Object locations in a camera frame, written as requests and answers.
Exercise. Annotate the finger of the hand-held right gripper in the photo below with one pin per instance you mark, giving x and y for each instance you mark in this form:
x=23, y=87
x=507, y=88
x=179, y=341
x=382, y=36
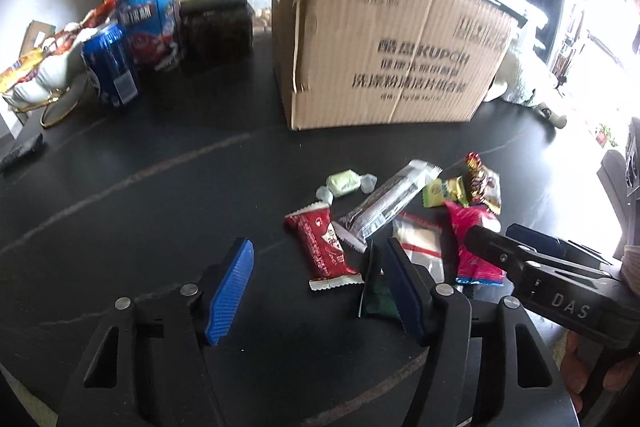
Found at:
x=492, y=244
x=530, y=235

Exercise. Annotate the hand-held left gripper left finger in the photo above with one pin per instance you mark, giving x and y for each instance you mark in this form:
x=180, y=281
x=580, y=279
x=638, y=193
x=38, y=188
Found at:
x=232, y=292

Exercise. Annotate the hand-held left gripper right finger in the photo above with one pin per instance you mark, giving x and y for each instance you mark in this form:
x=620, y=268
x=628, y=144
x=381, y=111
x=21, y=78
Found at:
x=400, y=287

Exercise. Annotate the pink snack packet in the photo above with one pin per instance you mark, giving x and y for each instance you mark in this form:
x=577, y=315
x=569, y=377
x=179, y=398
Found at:
x=470, y=252

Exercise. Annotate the dark green packet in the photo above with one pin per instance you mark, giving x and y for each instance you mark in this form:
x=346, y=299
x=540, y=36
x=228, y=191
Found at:
x=375, y=297

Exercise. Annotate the clear packet red stripe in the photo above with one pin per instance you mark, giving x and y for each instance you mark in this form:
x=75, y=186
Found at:
x=420, y=242

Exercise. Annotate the brown colourful candy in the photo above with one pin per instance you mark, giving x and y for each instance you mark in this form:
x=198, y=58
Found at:
x=482, y=184

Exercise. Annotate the yellow green candy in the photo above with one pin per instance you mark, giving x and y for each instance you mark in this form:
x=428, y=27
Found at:
x=442, y=192

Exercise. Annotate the silver black bar packet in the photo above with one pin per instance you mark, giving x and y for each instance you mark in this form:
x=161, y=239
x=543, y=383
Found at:
x=385, y=202

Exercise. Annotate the red snack wrapper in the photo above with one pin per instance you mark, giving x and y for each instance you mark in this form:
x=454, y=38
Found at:
x=320, y=242

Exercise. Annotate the green candy clear wrapper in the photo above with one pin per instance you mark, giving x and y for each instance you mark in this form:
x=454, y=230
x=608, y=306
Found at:
x=342, y=184

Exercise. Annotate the brown cardboard box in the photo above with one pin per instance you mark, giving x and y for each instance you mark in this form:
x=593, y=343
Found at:
x=380, y=57

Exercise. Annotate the person's right hand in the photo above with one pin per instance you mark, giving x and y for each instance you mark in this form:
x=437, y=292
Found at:
x=574, y=364

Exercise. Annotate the grey chair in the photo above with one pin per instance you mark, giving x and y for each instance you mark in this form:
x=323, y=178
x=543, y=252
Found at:
x=617, y=172

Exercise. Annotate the small potted plant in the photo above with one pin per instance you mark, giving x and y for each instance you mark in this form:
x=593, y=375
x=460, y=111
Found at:
x=606, y=134

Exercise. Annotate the white plush toy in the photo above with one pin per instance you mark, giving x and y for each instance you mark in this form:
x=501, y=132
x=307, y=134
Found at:
x=520, y=82

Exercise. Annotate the flat black remote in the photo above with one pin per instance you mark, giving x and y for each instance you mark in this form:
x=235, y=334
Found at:
x=22, y=152

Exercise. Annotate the blue drink can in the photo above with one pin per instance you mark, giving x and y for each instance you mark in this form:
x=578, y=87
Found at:
x=107, y=67

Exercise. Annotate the dark square box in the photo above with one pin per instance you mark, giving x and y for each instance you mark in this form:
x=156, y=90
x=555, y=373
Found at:
x=215, y=32

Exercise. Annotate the pile of red snack packets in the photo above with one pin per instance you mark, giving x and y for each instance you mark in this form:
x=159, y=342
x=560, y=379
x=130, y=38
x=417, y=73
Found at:
x=65, y=39

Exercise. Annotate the small brown carton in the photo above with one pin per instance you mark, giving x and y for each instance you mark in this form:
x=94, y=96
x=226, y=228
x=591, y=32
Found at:
x=36, y=38

